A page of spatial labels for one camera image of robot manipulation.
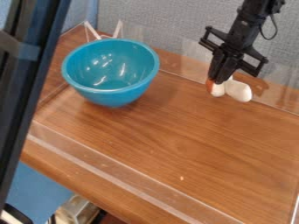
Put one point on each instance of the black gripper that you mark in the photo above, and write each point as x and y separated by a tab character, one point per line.
226	52

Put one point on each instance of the brown and white toy mushroom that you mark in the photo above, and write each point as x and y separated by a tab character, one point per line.
238	90

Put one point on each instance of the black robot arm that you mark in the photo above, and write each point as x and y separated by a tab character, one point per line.
253	14

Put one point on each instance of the blue ceramic bowl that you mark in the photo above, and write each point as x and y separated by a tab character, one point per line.
111	71

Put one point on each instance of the clear acrylic table barrier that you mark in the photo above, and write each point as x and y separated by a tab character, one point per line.
179	158

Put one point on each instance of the metal table leg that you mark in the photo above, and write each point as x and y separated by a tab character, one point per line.
75	211

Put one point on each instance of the black object bottom left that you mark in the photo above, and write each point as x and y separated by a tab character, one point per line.
12	216

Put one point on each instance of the dark blue foreground post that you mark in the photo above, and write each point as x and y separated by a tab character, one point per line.
28	41

